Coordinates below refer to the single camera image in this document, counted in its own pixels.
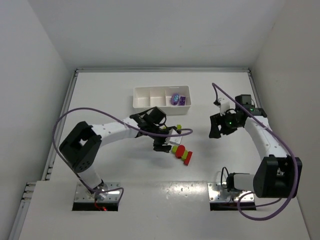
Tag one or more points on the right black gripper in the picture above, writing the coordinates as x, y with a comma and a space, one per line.
219, 123

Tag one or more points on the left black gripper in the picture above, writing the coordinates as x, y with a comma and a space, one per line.
160, 140

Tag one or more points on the red green lego stack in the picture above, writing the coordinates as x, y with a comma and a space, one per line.
180, 152

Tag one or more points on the purple paw print lego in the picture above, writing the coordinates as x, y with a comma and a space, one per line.
174, 100

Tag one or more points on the purple square lego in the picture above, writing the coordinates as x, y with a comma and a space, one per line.
182, 101

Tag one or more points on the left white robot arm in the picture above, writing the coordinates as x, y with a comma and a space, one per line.
82, 144

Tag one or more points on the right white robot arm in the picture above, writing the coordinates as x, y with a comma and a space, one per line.
275, 175

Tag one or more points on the white three-compartment container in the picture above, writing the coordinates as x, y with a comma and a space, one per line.
147, 97

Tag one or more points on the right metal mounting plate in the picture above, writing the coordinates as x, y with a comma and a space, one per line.
219, 195

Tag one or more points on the metal mounting plate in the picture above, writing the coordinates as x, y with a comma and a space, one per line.
219, 195
108, 193

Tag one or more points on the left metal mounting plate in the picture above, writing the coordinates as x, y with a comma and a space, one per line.
108, 193

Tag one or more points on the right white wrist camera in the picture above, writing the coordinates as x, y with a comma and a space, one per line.
224, 105

